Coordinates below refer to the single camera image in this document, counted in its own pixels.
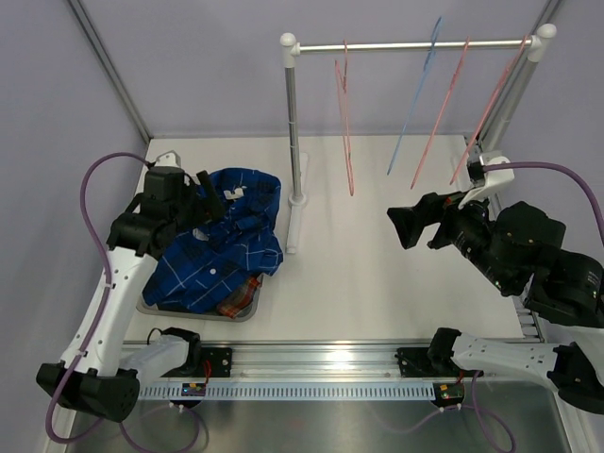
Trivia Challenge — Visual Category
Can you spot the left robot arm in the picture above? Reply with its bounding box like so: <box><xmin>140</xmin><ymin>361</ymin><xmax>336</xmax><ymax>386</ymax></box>
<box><xmin>36</xmin><ymin>166</ymin><xmax>226</xmax><ymax>422</ymax></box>

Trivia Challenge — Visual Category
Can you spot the aluminium front rail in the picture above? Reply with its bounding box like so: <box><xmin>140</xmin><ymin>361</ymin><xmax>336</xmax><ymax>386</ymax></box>
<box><xmin>120</xmin><ymin>340</ymin><xmax>575</xmax><ymax>383</ymax></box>

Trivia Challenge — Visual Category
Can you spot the metal clothes rack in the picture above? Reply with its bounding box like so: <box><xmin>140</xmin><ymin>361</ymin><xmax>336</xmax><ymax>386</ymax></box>
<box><xmin>280</xmin><ymin>20</ymin><xmax>557</xmax><ymax>254</ymax></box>

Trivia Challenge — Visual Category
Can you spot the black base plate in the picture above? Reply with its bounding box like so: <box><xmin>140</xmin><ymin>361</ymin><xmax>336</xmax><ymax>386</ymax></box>
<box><xmin>394</xmin><ymin>346</ymin><xmax>461</xmax><ymax>378</ymax></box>
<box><xmin>172</xmin><ymin>346</ymin><xmax>233</xmax><ymax>378</ymax></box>

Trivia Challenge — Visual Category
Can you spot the light blue hanger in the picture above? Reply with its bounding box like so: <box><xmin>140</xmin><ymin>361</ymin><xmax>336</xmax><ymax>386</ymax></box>
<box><xmin>386</xmin><ymin>16</ymin><xmax>443</xmax><ymax>176</ymax></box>

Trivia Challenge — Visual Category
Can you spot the pink hanger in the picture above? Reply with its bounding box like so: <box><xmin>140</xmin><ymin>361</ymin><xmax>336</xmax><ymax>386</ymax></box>
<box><xmin>449</xmin><ymin>35</ymin><xmax>529</xmax><ymax>185</ymax></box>
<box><xmin>334</xmin><ymin>40</ymin><xmax>355</xmax><ymax>196</ymax></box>
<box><xmin>410</xmin><ymin>36</ymin><xmax>471</xmax><ymax>190</ymax></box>

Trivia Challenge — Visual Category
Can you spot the purple floor cable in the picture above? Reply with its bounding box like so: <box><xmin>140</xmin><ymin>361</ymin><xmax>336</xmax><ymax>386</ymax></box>
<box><xmin>120</xmin><ymin>403</ymin><xmax>210</xmax><ymax>449</ymax></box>
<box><xmin>377</xmin><ymin>372</ymin><xmax>514</xmax><ymax>452</ymax></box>

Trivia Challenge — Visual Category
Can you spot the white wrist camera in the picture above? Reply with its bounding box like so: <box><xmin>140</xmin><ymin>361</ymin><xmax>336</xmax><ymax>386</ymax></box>
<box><xmin>459</xmin><ymin>151</ymin><xmax>514</xmax><ymax>210</ymax></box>
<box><xmin>145</xmin><ymin>150</ymin><xmax>182</xmax><ymax>169</ymax></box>

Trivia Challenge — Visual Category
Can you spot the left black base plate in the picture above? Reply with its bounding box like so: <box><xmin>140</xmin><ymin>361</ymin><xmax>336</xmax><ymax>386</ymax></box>
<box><xmin>172</xmin><ymin>346</ymin><xmax>233</xmax><ymax>378</ymax></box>

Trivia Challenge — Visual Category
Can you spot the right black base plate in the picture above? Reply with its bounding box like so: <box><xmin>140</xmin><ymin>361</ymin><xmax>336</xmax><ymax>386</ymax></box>
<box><xmin>394</xmin><ymin>346</ymin><xmax>461</xmax><ymax>378</ymax></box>

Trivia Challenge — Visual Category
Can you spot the right aluminium frame post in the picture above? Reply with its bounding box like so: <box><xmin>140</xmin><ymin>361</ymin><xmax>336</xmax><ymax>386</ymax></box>
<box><xmin>477</xmin><ymin>0</ymin><xmax>565</xmax><ymax>153</ymax></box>

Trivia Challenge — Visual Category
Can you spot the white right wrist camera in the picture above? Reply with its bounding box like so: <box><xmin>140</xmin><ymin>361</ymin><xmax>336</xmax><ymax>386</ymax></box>
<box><xmin>459</xmin><ymin>151</ymin><xmax>514</xmax><ymax>210</ymax></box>

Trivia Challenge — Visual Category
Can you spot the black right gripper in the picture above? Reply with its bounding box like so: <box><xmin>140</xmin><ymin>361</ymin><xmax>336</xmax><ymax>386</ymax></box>
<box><xmin>385</xmin><ymin>181</ymin><xmax>513</xmax><ymax>292</ymax></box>

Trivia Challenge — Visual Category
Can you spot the red plaid shirt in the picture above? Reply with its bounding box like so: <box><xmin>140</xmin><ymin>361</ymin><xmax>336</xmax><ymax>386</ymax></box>
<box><xmin>216</xmin><ymin>275</ymin><xmax>261</xmax><ymax>319</ymax></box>

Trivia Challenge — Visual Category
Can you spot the aluminium frame post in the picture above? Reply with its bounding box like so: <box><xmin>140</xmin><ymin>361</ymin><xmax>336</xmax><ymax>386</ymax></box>
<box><xmin>477</xmin><ymin>0</ymin><xmax>565</xmax><ymax>153</ymax></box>
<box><xmin>65</xmin><ymin>0</ymin><xmax>153</xmax><ymax>145</ymax></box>

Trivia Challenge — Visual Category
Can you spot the left aluminium frame post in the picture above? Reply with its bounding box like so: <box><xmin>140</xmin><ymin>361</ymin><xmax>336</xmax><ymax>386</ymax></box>
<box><xmin>65</xmin><ymin>0</ymin><xmax>153</xmax><ymax>145</ymax></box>

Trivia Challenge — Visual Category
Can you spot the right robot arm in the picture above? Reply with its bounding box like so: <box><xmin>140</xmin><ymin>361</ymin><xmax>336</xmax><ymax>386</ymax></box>
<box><xmin>387</xmin><ymin>192</ymin><xmax>603</xmax><ymax>414</ymax></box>

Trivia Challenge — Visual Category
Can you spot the grey plastic bin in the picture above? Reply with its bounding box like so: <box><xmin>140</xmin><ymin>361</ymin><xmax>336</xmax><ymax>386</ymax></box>
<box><xmin>135</xmin><ymin>181</ymin><xmax>284</xmax><ymax>323</ymax></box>

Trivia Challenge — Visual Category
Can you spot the blue shirt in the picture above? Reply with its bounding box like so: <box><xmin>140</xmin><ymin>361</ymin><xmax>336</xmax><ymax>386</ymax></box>
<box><xmin>141</xmin><ymin>166</ymin><xmax>285</xmax><ymax>315</ymax></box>

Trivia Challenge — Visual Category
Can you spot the purple floor cable left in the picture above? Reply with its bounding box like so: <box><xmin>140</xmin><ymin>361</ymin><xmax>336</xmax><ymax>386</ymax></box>
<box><xmin>120</xmin><ymin>403</ymin><xmax>210</xmax><ymax>449</ymax></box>

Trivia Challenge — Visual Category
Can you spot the white slotted cable duct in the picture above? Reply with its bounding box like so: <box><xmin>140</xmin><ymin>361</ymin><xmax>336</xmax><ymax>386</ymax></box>
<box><xmin>139</xmin><ymin>381</ymin><xmax>435</xmax><ymax>401</ymax></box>

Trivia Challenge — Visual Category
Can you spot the purple floor cable right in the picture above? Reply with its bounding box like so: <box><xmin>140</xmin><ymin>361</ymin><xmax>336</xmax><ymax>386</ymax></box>
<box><xmin>377</xmin><ymin>372</ymin><xmax>514</xmax><ymax>452</ymax></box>

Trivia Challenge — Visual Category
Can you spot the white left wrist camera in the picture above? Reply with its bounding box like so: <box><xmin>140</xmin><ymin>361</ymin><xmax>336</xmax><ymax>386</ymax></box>
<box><xmin>145</xmin><ymin>150</ymin><xmax>182</xmax><ymax>169</ymax></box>

